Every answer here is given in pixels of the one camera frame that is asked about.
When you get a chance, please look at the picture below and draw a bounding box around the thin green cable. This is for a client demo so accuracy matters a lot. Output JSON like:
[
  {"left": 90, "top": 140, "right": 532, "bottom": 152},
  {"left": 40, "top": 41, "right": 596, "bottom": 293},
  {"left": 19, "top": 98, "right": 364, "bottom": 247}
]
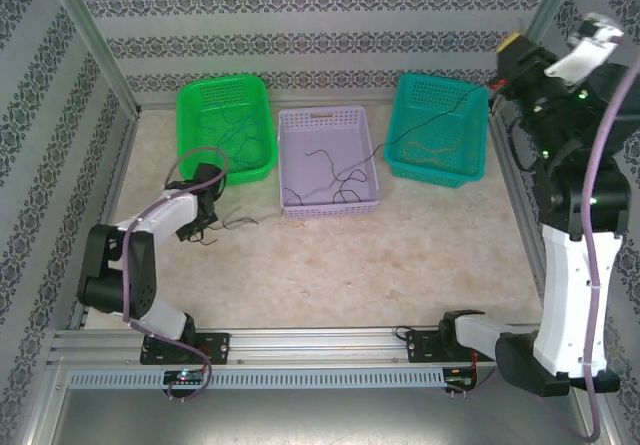
[{"left": 195, "top": 107, "right": 251, "bottom": 149}]

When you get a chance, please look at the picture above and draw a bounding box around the thin black cable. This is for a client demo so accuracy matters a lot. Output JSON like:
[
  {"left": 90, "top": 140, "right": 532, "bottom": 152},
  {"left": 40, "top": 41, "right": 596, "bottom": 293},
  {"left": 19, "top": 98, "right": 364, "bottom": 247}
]
[
  {"left": 189, "top": 83, "right": 496, "bottom": 247},
  {"left": 280, "top": 148, "right": 369, "bottom": 206}
]

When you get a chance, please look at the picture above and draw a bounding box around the thin brown cable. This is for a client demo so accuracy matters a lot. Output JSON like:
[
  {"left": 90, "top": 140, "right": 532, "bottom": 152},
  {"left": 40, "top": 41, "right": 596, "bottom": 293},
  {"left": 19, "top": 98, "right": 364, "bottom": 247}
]
[{"left": 402, "top": 138, "right": 464, "bottom": 166}]

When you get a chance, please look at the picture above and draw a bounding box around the teal plastic basket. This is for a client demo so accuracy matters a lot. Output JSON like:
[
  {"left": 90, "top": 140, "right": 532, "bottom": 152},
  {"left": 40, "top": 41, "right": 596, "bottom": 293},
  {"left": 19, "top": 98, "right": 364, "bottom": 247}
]
[{"left": 382, "top": 72, "right": 490, "bottom": 190}]

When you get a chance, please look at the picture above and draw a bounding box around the green plastic basket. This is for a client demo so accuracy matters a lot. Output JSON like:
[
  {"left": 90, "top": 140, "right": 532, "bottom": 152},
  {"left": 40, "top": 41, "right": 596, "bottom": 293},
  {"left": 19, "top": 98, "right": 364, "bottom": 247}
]
[{"left": 175, "top": 73, "right": 280, "bottom": 189}]

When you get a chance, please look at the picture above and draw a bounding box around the lavender plastic basket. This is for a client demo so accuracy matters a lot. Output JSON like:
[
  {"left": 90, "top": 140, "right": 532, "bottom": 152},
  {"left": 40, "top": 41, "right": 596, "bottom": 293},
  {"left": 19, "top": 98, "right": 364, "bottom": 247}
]
[{"left": 277, "top": 106, "right": 381, "bottom": 220}]

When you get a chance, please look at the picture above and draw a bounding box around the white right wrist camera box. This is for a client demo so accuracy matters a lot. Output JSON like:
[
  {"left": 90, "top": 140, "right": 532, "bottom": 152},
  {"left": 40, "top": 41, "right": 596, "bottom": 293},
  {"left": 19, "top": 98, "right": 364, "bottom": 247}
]
[{"left": 544, "top": 12, "right": 626, "bottom": 86}]

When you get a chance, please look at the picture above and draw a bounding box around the aluminium side rail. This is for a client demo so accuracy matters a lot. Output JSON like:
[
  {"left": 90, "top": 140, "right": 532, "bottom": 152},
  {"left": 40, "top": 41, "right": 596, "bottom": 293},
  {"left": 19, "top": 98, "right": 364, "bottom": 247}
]
[
  {"left": 488, "top": 107, "right": 551, "bottom": 316},
  {"left": 67, "top": 114, "right": 144, "bottom": 331}
]

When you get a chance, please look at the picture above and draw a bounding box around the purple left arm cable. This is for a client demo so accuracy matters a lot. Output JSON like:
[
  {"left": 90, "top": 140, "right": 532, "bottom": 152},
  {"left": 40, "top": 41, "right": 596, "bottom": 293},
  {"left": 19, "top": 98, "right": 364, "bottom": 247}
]
[{"left": 122, "top": 146, "right": 230, "bottom": 402}]

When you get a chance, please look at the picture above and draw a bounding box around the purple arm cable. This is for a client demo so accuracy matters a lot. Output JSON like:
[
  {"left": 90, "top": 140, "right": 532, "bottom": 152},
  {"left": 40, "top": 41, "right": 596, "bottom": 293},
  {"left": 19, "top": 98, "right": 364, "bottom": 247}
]
[
  {"left": 469, "top": 34, "right": 640, "bottom": 442},
  {"left": 122, "top": 146, "right": 230, "bottom": 402}
]

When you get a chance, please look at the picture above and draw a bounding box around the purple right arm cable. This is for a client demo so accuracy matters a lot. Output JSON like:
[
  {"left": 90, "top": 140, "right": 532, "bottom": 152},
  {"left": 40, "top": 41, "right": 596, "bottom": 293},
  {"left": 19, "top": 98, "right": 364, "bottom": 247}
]
[{"left": 469, "top": 34, "right": 640, "bottom": 442}]

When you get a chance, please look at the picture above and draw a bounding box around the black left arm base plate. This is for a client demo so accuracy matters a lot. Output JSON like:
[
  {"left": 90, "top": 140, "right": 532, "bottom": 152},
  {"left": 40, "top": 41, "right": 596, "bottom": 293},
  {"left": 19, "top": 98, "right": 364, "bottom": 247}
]
[{"left": 139, "top": 332, "right": 231, "bottom": 366}]

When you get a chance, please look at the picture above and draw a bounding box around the aluminium mounting rail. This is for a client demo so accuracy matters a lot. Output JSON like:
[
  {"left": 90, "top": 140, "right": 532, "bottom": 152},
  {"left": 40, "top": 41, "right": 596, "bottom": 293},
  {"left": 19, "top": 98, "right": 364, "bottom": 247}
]
[{"left": 49, "top": 327, "right": 586, "bottom": 366}]

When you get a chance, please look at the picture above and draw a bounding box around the grey slotted cable duct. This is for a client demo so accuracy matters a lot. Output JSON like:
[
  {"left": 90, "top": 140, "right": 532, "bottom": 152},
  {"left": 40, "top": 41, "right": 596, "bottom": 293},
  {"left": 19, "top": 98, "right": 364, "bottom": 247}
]
[{"left": 67, "top": 368, "right": 446, "bottom": 390}]

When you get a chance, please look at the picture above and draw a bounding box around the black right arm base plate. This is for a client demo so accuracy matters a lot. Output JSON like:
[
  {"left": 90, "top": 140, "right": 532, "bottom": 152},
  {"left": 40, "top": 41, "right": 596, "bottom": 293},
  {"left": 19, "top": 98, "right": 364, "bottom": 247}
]
[{"left": 405, "top": 328, "right": 499, "bottom": 365}]

